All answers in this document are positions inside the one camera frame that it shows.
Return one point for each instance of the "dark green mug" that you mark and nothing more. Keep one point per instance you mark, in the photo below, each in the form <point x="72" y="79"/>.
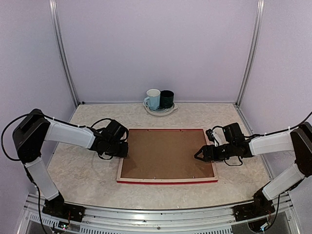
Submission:
<point x="166" y="99"/>

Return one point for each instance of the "white plate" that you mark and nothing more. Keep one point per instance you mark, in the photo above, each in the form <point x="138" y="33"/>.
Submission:
<point x="161" y="112"/>

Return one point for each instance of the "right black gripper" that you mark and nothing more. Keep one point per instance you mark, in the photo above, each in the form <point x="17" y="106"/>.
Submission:
<point x="206" y="154"/>

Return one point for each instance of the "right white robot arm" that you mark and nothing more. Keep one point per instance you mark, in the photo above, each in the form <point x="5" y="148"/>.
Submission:
<point x="288" y="154"/>

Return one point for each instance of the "left aluminium corner post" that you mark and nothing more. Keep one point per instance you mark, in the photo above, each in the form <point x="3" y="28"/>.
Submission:
<point x="61" y="50"/>

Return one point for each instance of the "aluminium corner post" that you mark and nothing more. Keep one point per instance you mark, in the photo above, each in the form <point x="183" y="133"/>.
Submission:
<point x="252" y="51"/>
<point x="61" y="50"/>

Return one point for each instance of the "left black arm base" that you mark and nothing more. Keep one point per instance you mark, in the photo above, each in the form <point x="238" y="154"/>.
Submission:
<point x="57" y="207"/>

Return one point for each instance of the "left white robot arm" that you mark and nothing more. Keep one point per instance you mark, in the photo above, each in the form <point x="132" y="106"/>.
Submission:
<point x="37" y="136"/>

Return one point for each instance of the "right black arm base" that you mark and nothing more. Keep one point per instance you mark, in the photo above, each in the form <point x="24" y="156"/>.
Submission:
<point x="260" y="206"/>

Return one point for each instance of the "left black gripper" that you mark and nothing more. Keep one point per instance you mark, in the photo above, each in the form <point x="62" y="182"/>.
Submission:
<point x="124" y="152"/>

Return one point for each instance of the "right aluminium corner post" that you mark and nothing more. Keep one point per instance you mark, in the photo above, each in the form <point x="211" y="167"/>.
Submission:
<point x="252" y="51"/>

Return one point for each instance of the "brown backing board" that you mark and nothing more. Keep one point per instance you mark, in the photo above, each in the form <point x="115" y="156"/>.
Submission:
<point x="165" y="153"/>

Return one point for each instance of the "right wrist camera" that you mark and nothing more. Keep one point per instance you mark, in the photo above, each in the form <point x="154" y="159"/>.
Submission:
<point x="213" y="137"/>

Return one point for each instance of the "light blue mug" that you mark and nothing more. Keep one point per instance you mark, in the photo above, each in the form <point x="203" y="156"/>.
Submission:
<point x="152" y="101"/>

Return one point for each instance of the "red and wood picture frame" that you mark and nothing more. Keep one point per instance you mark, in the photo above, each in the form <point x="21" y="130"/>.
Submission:
<point x="168" y="181"/>

